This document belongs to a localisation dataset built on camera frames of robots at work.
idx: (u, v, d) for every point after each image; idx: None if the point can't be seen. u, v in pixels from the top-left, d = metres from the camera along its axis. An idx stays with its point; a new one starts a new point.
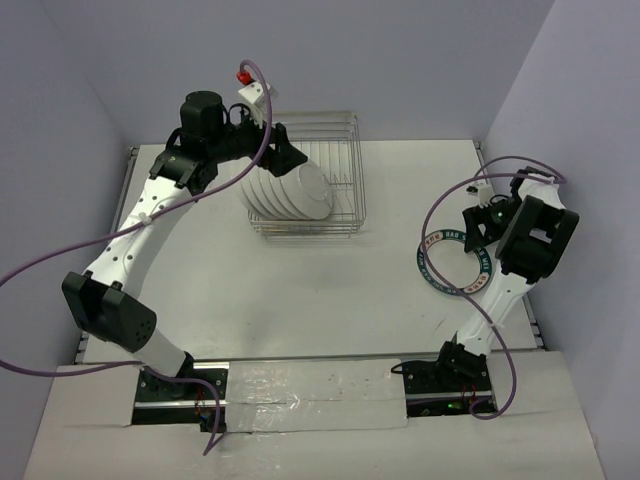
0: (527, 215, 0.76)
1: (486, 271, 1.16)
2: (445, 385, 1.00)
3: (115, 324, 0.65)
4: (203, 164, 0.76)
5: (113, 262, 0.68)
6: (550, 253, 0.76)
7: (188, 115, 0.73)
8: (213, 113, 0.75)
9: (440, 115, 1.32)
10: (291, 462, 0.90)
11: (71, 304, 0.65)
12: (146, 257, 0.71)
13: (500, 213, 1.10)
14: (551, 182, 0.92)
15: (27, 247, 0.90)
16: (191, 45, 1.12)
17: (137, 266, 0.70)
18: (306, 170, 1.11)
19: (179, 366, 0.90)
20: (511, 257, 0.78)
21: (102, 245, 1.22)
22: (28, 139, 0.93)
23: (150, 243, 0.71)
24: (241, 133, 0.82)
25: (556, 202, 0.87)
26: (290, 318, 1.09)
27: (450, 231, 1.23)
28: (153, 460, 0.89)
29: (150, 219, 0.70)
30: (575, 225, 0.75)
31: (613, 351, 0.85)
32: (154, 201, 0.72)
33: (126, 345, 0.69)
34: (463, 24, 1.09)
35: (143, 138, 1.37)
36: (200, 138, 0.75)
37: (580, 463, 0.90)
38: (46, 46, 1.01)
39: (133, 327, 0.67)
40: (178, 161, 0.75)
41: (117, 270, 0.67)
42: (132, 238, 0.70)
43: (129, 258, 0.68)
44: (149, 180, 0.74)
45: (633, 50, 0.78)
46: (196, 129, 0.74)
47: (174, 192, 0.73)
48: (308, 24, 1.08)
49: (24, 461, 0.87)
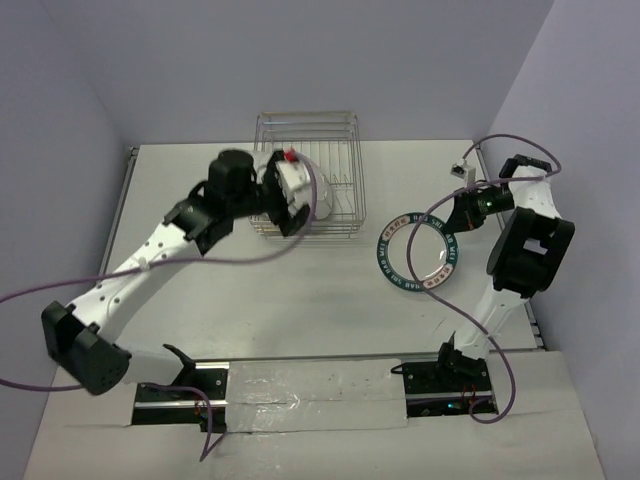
0: (519, 228, 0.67)
1: (452, 261, 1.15)
2: (445, 385, 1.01)
3: (81, 365, 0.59)
4: (219, 222, 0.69)
5: (98, 301, 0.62)
6: (546, 265, 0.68)
7: (214, 171, 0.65)
8: (242, 176, 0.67)
9: (440, 114, 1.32)
10: (291, 462, 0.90)
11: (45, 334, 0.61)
12: (134, 302, 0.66)
13: (488, 203, 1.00)
14: (542, 178, 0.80)
15: (27, 247, 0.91)
16: (190, 44, 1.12)
17: (122, 310, 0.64)
18: (306, 170, 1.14)
19: (174, 372, 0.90)
20: (503, 274, 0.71)
21: (102, 245, 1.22)
22: (28, 139, 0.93)
23: (142, 288, 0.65)
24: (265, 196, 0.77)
25: (550, 203, 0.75)
26: (290, 319, 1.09)
27: (419, 215, 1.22)
28: (153, 460, 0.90)
29: (148, 266, 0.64)
30: (569, 235, 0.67)
31: (614, 352, 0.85)
32: (158, 247, 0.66)
33: (88, 390, 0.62)
34: (463, 23, 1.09)
35: (143, 139, 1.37)
36: (222, 196, 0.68)
37: (581, 463, 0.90)
38: (46, 46, 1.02)
39: (100, 374, 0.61)
40: (196, 212, 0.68)
41: (98, 310, 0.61)
42: (126, 280, 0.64)
43: (116, 300, 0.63)
44: (160, 225, 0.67)
45: (633, 49, 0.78)
46: (219, 188, 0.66)
47: (180, 242, 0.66)
48: (307, 24, 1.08)
49: (24, 460, 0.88)
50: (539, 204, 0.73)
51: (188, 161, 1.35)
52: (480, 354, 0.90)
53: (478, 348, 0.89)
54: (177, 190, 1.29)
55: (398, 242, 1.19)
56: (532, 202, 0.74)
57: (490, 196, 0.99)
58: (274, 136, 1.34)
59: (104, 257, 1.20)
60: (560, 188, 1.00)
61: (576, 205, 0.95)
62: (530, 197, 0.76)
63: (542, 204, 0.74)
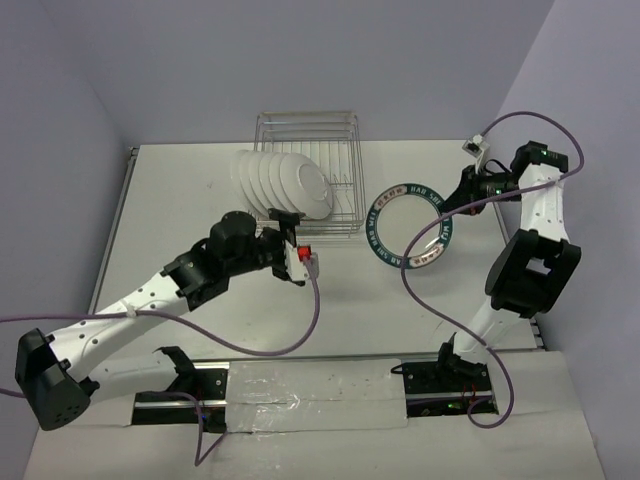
0: (523, 252, 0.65)
1: (443, 241, 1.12)
2: (445, 385, 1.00)
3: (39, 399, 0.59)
4: (212, 282, 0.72)
5: (77, 339, 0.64)
6: (547, 289, 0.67)
7: (215, 235, 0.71)
8: (242, 242, 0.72)
9: (440, 114, 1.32)
10: (291, 462, 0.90)
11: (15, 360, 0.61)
12: (112, 345, 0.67)
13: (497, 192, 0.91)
14: (555, 183, 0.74)
15: (27, 247, 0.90)
16: (191, 45, 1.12)
17: (98, 352, 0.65)
18: (306, 171, 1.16)
19: (167, 382, 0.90)
20: (503, 296, 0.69)
21: (101, 245, 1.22)
22: (28, 139, 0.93)
23: (123, 334, 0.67)
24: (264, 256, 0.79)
25: (558, 215, 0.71)
26: (290, 319, 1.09)
27: (416, 186, 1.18)
28: (153, 460, 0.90)
29: (135, 315, 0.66)
30: (574, 261, 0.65)
31: (614, 352, 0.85)
32: (150, 296, 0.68)
33: (39, 422, 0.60)
34: (463, 22, 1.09)
35: (143, 139, 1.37)
36: (219, 258, 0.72)
37: (580, 463, 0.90)
38: (46, 46, 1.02)
39: (53, 412, 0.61)
40: (193, 270, 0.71)
41: (75, 348, 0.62)
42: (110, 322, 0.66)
43: (94, 342, 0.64)
44: (157, 274, 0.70)
45: (634, 49, 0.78)
46: (217, 252, 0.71)
47: (172, 298, 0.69)
48: (307, 24, 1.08)
49: (24, 460, 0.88)
50: (545, 223, 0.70)
51: (189, 161, 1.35)
52: (480, 359, 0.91)
53: (476, 354, 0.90)
54: (177, 190, 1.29)
55: (389, 215, 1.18)
56: (536, 220, 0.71)
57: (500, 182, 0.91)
58: (274, 136, 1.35)
59: (104, 257, 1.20)
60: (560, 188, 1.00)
61: (576, 205, 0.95)
62: (536, 212, 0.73)
63: (549, 220, 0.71)
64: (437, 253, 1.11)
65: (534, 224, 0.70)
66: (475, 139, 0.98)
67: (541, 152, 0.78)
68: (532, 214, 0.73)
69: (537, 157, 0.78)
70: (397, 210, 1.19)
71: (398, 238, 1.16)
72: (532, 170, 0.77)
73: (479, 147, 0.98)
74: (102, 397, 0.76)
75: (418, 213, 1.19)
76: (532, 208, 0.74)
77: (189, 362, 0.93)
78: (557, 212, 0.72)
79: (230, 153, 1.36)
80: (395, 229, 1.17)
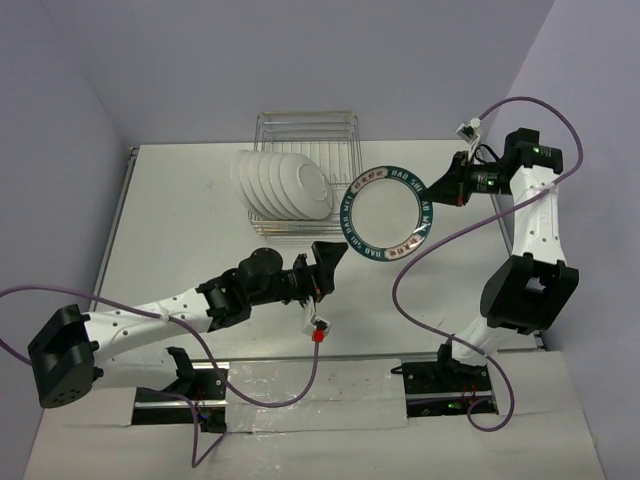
0: (519, 278, 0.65)
1: (421, 233, 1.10)
2: (445, 385, 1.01)
3: (55, 372, 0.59)
4: (235, 309, 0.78)
5: (110, 326, 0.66)
6: (544, 308, 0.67)
7: (242, 268, 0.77)
8: (266, 279, 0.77)
9: (440, 114, 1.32)
10: (291, 462, 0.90)
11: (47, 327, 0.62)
12: (137, 341, 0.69)
13: (490, 182, 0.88)
14: (549, 191, 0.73)
15: (26, 246, 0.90)
16: (191, 44, 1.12)
17: (123, 344, 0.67)
18: (306, 171, 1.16)
19: (167, 384, 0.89)
20: (501, 317, 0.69)
21: (101, 245, 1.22)
22: (28, 138, 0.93)
23: (150, 334, 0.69)
24: (288, 290, 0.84)
25: (554, 230, 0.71)
26: (290, 319, 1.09)
27: (398, 171, 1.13)
28: (153, 460, 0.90)
29: (169, 319, 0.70)
30: (572, 283, 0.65)
31: (614, 351, 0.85)
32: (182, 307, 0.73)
33: (42, 395, 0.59)
34: (463, 22, 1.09)
35: (143, 139, 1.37)
36: (245, 291, 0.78)
37: (580, 462, 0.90)
38: (46, 45, 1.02)
39: (60, 390, 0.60)
40: (222, 296, 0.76)
41: (107, 333, 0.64)
42: (143, 319, 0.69)
43: (124, 333, 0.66)
44: (193, 290, 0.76)
45: (633, 48, 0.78)
46: (243, 284, 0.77)
47: (202, 315, 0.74)
48: (307, 24, 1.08)
49: (24, 460, 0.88)
50: (540, 242, 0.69)
51: (188, 161, 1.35)
52: (479, 361, 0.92)
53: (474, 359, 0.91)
54: (176, 190, 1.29)
55: (367, 198, 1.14)
56: (532, 241, 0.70)
57: (493, 173, 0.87)
58: (274, 136, 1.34)
59: (104, 257, 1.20)
60: (560, 188, 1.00)
61: (576, 205, 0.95)
62: (530, 229, 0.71)
63: (544, 239, 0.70)
64: (413, 245, 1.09)
65: (531, 246, 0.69)
66: (473, 123, 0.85)
67: (534, 149, 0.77)
68: (526, 232, 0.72)
69: (529, 159, 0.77)
70: (377, 194, 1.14)
71: (373, 222, 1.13)
72: (525, 174, 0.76)
73: (474, 132, 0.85)
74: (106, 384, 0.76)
75: (398, 198, 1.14)
76: (527, 224, 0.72)
77: (190, 367, 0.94)
78: (552, 228, 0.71)
79: (230, 153, 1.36)
80: (372, 213, 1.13)
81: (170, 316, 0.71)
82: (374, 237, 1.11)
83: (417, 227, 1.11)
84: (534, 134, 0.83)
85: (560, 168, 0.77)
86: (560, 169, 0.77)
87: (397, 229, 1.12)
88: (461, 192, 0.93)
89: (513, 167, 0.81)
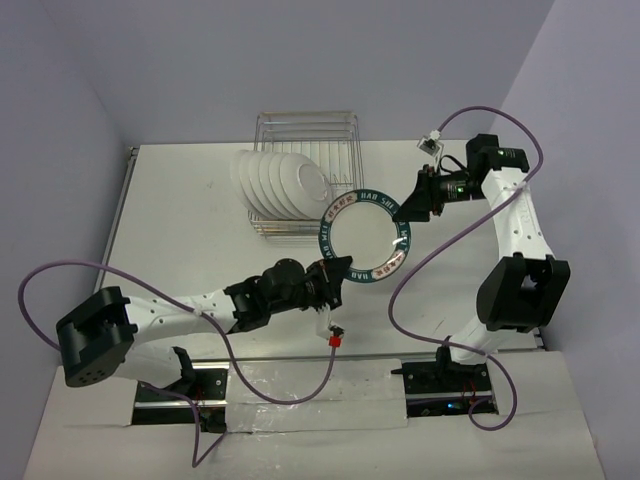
0: (514, 278, 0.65)
1: (403, 248, 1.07)
2: (445, 385, 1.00)
3: (91, 349, 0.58)
4: (256, 315, 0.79)
5: (148, 311, 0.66)
6: (543, 305, 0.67)
7: (266, 277, 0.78)
8: (288, 289, 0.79)
9: (440, 115, 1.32)
10: (291, 462, 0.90)
11: (85, 304, 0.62)
12: (166, 331, 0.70)
13: (459, 190, 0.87)
14: (522, 188, 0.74)
15: (26, 246, 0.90)
16: (191, 45, 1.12)
17: (154, 332, 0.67)
18: (306, 171, 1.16)
19: (171, 381, 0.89)
20: (501, 320, 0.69)
21: (101, 245, 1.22)
22: (28, 139, 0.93)
23: (178, 326, 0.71)
24: (307, 297, 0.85)
25: (535, 226, 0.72)
26: (290, 319, 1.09)
27: (367, 192, 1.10)
28: (153, 460, 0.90)
29: (201, 315, 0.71)
30: (565, 277, 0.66)
31: (613, 351, 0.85)
32: (211, 305, 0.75)
33: (71, 369, 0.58)
34: (463, 23, 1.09)
35: (143, 139, 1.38)
36: (266, 298, 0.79)
37: (580, 463, 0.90)
38: (46, 46, 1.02)
39: (92, 367, 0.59)
40: (246, 300, 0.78)
41: (145, 318, 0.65)
42: (177, 310, 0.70)
43: (159, 321, 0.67)
44: (219, 292, 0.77)
45: (633, 49, 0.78)
46: (265, 292, 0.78)
47: (228, 316, 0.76)
48: (307, 24, 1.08)
49: (24, 459, 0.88)
50: (526, 240, 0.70)
51: (189, 161, 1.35)
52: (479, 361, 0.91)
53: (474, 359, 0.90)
54: (176, 190, 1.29)
55: (342, 224, 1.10)
56: (518, 241, 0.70)
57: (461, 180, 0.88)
58: (274, 136, 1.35)
59: (104, 257, 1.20)
60: (560, 188, 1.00)
61: (576, 205, 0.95)
62: (514, 229, 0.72)
63: (529, 237, 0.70)
64: (399, 261, 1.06)
65: (518, 246, 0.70)
66: (432, 136, 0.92)
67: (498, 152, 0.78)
68: (510, 232, 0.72)
69: (497, 163, 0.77)
70: (351, 218, 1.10)
71: (354, 246, 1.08)
72: (495, 177, 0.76)
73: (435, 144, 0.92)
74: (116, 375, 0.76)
75: (373, 216, 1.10)
76: (509, 225, 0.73)
77: (191, 368, 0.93)
78: (534, 225, 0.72)
79: (230, 154, 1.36)
80: (351, 239, 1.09)
81: (202, 311, 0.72)
82: (359, 260, 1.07)
83: (398, 240, 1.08)
84: (492, 138, 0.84)
85: (527, 166, 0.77)
86: (527, 167, 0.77)
87: (379, 247, 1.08)
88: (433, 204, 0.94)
89: (481, 174, 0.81)
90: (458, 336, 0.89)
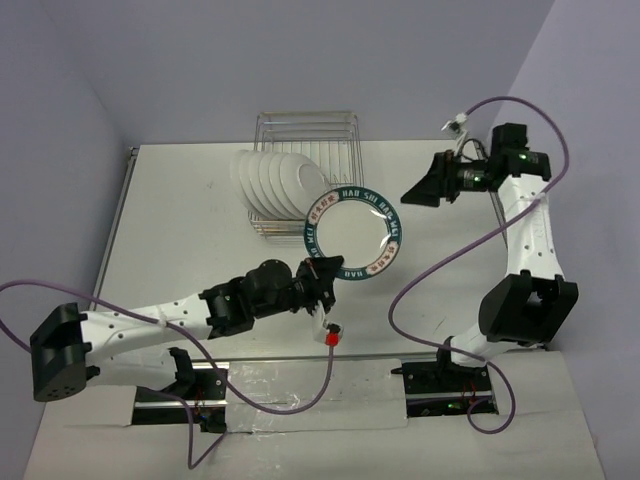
0: (517, 295, 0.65)
1: (395, 239, 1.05)
2: (445, 385, 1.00)
3: (48, 369, 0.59)
4: (238, 321, 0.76)
5: (107, 327, 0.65)
6: (547, 323, 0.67)
7: (251, 279, 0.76)
8: (272, 293, 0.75)
9: (440, 115, 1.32)
10: (290, 462, 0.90)
11: (45, 324, 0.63)
12: (132, 345, 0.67)
13: (476, 179, 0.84)
14: (540, 200, 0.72)
15: (26, 246, 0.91)
16: (191, 45, 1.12)
17: (118, 347, 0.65)
18: (306, 171, 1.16)
19: (167, 384, 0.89)
20: (502, 334, 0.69)
21: (101, 245, 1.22)
22: (28, 139, 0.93)
23: (147, 339, 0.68)
24: (295, 299, 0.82)
25: (548, 242, 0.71)
26: (290, 319, 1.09)
27: (348, 190, 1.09)
28: (153, 460, 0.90)
29: (167, 326, 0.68)
30: (574, 300, 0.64)
31: (614, 351, 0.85)
32: (183, 314, 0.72)
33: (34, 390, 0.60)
34: (463, 23, 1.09)
35: (143, 139, 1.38)
36: (250, 303, 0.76)
37: (580, 463, 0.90)
38: (46, 45, 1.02)
39: (53, 386, 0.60)
40: (225, 304, 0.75)
41: (103, 335, 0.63)
42: (140, 323, 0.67)
43: (118, 337, 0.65)
44: (195, 296, 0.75)
45: (633, 49, 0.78)
46: (249, 296, 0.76)
47: (203, 325, 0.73)
48: (307, 24, 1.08)
49: (24, 459, 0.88)
50: (536, 258, 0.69)
51: (189, 161, 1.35)
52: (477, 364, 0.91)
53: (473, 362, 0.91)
54: (177, 190, 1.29)
55: (327, 225, 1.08)
56: (529, 257, 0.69)
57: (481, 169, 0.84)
58: (274, 136, 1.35)
59: (104, 257, 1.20)
60: (560, 188, 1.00)
61: (576, 205, 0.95)
62: (525, 244, 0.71)
63: (540, 253, 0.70)
64: (392, 255, 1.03)
65: (527, 263, 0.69)
66: (459, 119, 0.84)
67: (520, 157, 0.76)
68: (520, 247, 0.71)
69: (517, 170, 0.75)
70: (336, 218, 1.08)
71: (344, 245, 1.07)
72: (514, 184, 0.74)
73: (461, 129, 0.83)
74: (105, 384, 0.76)
75: (357, 214, 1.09)
76: (521, 238, 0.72)
77: (190, 370, 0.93)
78: (546, 241, 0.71)
79: (230, 154, 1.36)
80: (339, 238, 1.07)
81: (168, 322, 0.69)
82: (353, 259, 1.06)
83: (389, 233, 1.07)
84: (520, 130, 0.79)
85: (548, 173, 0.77)
86: (548, 175, 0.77)
87: (369, 244, 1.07)
88: (445, 192, 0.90)
89: (502, 172, 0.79)
90: (458, 340, 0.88)
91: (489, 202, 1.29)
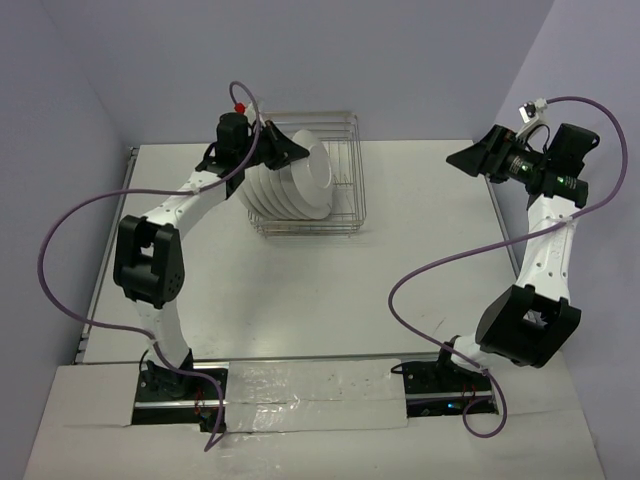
0: (516, 310, 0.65)
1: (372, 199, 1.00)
2: (445, 386, 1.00)
3: (158, 260, 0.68)
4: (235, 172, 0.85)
5: (165, 213, 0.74)
6: (541, 345, 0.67)
7: (222, 132, 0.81)
8: (243, 130, 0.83)
9: (440, 115, 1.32)
10: (291, 462, 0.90)
11: (120, 244, 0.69)
12: (188, 221, 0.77)
13: (523, 167, 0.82)
14: (566, 224, 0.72)
15: (29, 246, 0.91)
16: (192, 45, 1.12)
17: (183, 223, 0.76)
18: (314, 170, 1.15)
19: (182, 359, 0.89)
20: (494, 345, 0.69)
21: (101, 245, 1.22)
22: (29, 139, 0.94)
23: (195, 210, 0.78)
24: (262, 151, 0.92)
25: (564, 262, 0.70)
26: (290, 319, 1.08)
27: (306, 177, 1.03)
28: (153, 460, 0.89)
29: (200, 190, 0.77)
30: (575, 323, 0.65)
31: (613, 351, 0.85)
32: (199, 180, 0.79)
33: (159, 287, 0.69)
34: (463, 24, 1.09)
35: (143, 139, 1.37)
36: (233, 151, 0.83)
37: (580, 462, 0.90)
38: (46, 46, 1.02)
39: (171, 271, 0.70)
40: (214, 167, 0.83)
41: (169, 217, 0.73)
42: (183, 200, 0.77)
43: (180, 212, 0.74)
44: (195, 172, 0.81)
45: (633, 51, 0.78)
46: (229, 144, 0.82)
47: (215, 177, 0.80)
48: (308, 25, 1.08)
49: (24, 459, 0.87)
50: (545, 276, 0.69)
51: (189, 160, 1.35)
52: (472, 368, 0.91)
53: (469, 365, 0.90)
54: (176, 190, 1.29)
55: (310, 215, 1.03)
56: (538, 273, 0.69)
57: (532, 162, 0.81)
58: None
59: (104, 257, 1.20)
60: None
61: None
62: (537, 261, 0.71)
63: (550, 273, 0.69)
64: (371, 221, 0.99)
65: (535, 278, 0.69)
66: (538, 103, 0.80)
67: (558, 179, 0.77)
68: (533, 263, 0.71)
69: (551, 190, 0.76)
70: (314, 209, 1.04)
71: None
72: (543, 203, 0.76)
73: (535, 114, 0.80)
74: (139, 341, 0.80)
75: None
76: (536, 254, 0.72)
77: (190, 366, 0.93)
78: (561, 263, 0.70)
79: None
80: None
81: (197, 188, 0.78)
82: None
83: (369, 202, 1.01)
84: (584, 145, 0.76)
85: (583, 201, 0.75)
86: (583, 203, 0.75)
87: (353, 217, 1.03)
88: (489, 167, 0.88)
89: (540, 183, 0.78)
90: (458, 344, 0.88)
91: (489, 201, 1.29)
